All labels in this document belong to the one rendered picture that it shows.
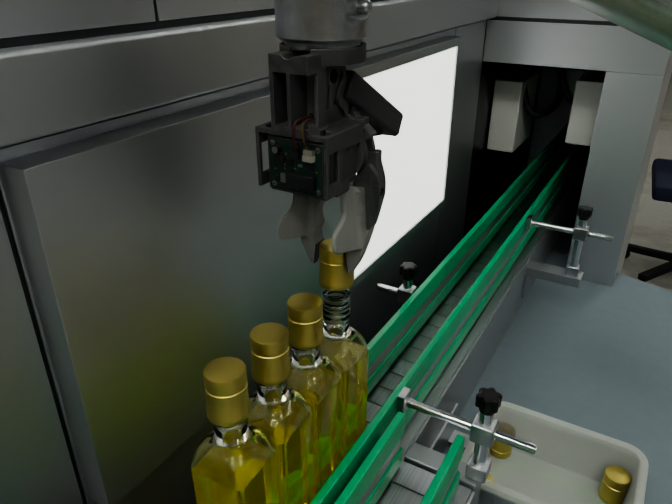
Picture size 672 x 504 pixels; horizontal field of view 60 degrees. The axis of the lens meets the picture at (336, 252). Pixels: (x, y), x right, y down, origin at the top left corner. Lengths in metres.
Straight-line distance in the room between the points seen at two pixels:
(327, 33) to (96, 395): 0.36
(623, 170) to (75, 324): 1.19
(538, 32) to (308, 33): 0.99
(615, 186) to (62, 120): 1.20
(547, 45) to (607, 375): 0.70
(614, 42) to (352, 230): 0.95
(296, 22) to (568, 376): 0.90
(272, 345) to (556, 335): 0.89
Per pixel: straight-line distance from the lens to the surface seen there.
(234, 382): 0.46
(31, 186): 0.46
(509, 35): 1.42
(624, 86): 1.40
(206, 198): 0.59
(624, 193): 1.45
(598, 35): 1.39
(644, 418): 1.16
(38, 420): 0.57
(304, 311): 0.54
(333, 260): 0.57
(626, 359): 1.29
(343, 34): 0.47
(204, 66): 0.58
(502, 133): 1.59
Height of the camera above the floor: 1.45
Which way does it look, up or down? 27 degrees down
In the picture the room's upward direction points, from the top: straight up
